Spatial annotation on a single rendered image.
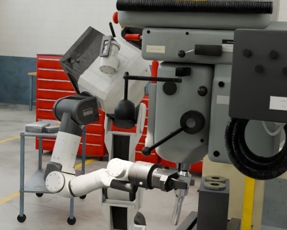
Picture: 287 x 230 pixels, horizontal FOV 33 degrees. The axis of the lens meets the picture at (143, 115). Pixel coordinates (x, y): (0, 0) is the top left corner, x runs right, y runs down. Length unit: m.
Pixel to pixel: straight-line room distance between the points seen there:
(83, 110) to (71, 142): 0.13
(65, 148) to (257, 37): 0.94
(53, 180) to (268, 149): 0.80
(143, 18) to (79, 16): 10.45
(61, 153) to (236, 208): 1.85
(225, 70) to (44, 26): 11.07
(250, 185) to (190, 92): 1.97
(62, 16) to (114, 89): 10.30
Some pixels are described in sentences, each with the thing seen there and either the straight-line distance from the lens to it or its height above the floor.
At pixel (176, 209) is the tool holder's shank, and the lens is 1.66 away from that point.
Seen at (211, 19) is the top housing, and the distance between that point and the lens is 1.43.
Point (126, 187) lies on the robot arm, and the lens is 1.71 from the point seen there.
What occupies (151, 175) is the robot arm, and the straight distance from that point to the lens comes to 1.66.
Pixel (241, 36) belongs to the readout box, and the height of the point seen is 1.71.
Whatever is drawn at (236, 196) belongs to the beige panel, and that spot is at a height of 0.68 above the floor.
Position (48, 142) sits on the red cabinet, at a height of 0.20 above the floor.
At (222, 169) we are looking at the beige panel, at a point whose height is 0.86.
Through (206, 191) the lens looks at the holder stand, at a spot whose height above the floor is 1.11.
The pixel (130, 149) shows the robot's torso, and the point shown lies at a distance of 2.23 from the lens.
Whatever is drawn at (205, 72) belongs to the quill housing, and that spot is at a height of 1.60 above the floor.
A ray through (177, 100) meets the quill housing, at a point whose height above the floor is 1.51.
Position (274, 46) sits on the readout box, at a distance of 1.16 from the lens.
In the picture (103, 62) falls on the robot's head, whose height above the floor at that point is 1.60.
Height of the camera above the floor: 1.68
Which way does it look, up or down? 8 degrees down
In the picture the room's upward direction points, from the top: 3 degrees clockwise
